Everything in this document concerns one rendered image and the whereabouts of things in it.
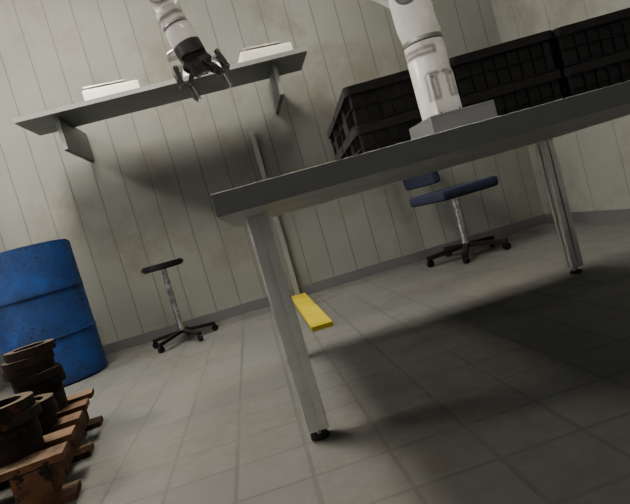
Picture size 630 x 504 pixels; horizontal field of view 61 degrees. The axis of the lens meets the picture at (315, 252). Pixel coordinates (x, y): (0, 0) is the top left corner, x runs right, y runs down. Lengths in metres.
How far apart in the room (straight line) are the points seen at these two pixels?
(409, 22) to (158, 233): 3.40
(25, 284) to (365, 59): 3.04
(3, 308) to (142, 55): 2.16
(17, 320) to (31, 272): 0.31
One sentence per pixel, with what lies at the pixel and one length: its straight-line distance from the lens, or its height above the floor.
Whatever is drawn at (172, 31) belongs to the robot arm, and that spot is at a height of 1.17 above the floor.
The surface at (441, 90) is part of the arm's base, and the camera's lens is 1.28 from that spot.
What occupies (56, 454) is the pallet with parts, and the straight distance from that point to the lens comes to 1.85.
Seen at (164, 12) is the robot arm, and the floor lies 1.22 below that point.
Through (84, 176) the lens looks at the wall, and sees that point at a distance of 4.57.
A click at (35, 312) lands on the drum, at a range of 3.77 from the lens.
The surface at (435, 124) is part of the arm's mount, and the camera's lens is 1.22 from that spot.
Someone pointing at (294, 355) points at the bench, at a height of 0.26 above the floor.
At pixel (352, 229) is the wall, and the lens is 4.46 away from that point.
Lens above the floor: 0.62
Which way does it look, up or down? 4 degrees down
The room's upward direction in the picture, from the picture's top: 16 degrees counter-clockwise
